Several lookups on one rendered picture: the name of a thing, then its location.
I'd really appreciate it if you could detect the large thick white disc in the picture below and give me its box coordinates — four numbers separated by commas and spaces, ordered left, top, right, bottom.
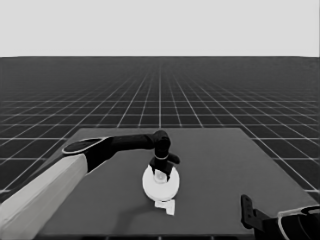
141, 164, 181, 202

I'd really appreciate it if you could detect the small thin white T-shaped piece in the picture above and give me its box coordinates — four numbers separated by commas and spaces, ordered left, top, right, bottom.
153, 198, 176, 217

